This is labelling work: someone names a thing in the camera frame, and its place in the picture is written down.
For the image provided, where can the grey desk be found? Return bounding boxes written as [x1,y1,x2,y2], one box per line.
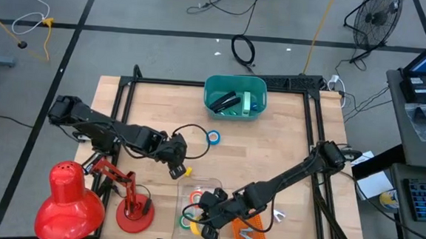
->
[380,69,426,169]

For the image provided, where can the white paper label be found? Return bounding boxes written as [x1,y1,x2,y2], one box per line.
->
[350,149,376,168]

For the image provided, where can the clear plastic bag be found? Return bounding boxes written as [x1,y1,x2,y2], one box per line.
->
[402,101,426,144]

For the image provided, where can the black stapler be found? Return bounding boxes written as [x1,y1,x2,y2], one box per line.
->
[212,95,243,115]
[208,89,237,110]

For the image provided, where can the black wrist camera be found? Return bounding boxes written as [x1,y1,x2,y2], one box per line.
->
[168,163,188,181]
[200,224,220,239]

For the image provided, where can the green tape roll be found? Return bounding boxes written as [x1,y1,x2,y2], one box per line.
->
[178,212,193,231]

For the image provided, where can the coiled black cable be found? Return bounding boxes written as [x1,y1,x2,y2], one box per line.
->
[230,34,257,67]

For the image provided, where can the blue tape roll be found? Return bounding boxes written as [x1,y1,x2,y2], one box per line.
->
[205,129,222,147]

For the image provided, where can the pale mint stapler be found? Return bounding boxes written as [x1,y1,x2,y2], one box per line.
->
[241,91,252,117]

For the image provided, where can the black mini computer box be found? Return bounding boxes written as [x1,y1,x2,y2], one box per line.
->
[398,74,426,105]

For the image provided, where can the yellow tape roll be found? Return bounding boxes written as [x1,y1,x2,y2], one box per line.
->
[189,215,205,237]

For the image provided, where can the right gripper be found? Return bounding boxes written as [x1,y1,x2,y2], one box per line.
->
[197,187,254,230]

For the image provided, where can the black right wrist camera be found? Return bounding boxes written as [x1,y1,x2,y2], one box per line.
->
[200,224,220,239]

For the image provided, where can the yellow rod with black foot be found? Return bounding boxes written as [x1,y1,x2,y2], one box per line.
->
[0,6,30,50]

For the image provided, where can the white binder clip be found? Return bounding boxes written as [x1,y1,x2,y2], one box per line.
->
[271,209,287,224]

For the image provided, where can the yellow plug cable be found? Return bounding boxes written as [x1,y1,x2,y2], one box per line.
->
[39,16,55,64]

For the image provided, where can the clear plastic container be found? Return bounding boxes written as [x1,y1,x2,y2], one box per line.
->
[171,175,226,239]

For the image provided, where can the orange-yellow floor cable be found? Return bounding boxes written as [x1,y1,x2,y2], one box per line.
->
[302,0,337,77]

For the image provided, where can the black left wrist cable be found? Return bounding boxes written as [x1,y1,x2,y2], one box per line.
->
[169,122,214,161]

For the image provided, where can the grey cart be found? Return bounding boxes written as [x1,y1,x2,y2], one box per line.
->
[385,162,426,239]

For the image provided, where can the silver staple remover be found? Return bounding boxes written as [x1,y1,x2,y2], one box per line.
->
[237,227,255,239]

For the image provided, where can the black aluminium table frame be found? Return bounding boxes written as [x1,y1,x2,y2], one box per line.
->
[90,61,379,239]

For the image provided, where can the red desk lamp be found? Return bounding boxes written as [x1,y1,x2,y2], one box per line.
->
[33,150,160,239]

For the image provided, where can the teal plastic bin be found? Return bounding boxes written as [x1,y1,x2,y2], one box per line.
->
[202,73,270,124]

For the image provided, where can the white power adapter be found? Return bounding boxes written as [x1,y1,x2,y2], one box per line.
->
[325,73,349,109]

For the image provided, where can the black floor fan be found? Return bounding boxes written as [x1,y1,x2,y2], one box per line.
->
[341,0,404,67]

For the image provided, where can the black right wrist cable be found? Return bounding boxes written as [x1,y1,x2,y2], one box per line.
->
[180,189,277,235]

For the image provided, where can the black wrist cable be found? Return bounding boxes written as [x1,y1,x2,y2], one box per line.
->
[169,122,214,161]
[180,189,277,235]

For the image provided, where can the orange tape roll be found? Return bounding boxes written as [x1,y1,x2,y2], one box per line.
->
[188,189,205,208]

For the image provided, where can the black floor cable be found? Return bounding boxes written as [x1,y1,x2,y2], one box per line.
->
[217,0,265,38]
[186,0,229,17]

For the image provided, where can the white paper sheet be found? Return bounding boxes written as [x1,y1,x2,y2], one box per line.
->
[354,168,396,203]

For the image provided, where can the white floor cable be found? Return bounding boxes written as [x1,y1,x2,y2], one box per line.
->
[8,0,52,38]

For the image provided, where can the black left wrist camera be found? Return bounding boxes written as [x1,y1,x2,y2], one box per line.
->
[168,163,188,181]

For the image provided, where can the black perforated plate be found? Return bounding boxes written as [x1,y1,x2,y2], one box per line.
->
[250,71,326,93]

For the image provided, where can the round yellow blue object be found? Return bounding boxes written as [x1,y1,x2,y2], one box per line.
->
[378,188,402,212]

